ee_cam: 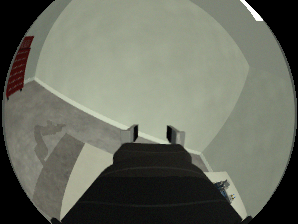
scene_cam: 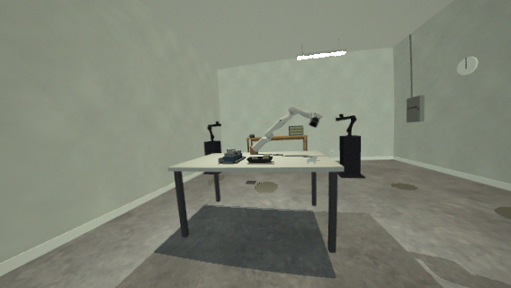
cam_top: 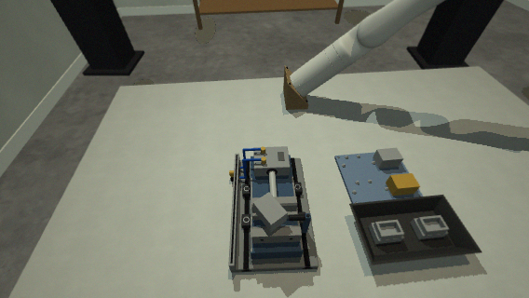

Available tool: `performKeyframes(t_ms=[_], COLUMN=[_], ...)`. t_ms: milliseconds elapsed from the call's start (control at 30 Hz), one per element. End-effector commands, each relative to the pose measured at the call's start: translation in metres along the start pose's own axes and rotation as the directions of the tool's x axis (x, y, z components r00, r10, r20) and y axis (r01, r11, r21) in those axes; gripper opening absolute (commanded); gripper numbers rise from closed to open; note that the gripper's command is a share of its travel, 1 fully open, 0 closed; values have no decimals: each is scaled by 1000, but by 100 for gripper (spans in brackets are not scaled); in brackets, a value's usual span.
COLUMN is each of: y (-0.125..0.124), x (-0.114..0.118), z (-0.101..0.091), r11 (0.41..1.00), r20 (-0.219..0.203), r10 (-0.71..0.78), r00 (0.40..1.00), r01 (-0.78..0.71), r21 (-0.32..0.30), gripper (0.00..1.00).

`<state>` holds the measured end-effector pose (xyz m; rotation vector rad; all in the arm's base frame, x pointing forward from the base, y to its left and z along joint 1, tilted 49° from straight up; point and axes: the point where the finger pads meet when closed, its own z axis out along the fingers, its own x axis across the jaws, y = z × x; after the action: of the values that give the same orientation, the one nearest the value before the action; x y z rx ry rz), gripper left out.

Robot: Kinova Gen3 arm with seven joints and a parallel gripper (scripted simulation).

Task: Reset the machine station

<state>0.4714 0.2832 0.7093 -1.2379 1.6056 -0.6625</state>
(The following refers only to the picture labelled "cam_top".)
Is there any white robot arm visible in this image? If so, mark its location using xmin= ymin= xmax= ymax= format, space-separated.
xmin=290 ymin=0 xmax=445 ymax=97

